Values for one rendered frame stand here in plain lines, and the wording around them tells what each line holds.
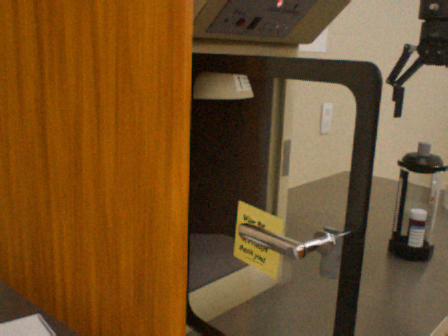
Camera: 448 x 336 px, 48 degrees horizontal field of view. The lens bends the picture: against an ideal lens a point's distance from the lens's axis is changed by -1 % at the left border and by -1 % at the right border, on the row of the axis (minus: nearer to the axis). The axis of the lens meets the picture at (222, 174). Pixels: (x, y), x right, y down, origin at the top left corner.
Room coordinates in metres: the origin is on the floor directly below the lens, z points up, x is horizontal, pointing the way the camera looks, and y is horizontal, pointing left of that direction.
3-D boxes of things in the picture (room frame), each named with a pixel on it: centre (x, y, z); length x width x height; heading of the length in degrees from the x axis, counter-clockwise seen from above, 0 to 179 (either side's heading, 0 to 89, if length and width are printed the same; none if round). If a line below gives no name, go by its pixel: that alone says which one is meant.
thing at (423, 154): (1.13, -0.45, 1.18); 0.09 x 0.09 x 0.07
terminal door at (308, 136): (0.59, -0.04, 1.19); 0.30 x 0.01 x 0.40; 41
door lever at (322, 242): (0.51, -0.07, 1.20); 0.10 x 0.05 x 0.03; 41
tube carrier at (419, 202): (1.13, -0.45, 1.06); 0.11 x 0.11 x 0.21
